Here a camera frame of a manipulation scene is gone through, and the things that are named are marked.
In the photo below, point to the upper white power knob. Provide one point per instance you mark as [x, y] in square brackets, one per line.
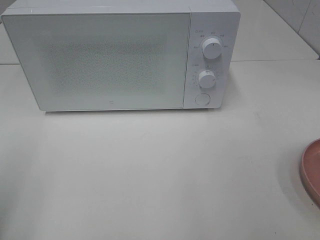
[211, 48]

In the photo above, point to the white timer knob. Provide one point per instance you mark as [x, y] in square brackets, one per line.
[207, 79]

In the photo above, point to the round white door button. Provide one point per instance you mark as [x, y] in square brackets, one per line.
[202, 99]

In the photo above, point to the white microwave door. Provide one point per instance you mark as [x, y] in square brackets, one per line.
[90, 62]

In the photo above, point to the white microwave oven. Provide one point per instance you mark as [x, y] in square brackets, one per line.
[219, 18]

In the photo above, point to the pink round plate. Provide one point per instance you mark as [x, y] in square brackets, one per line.
[309, 171]

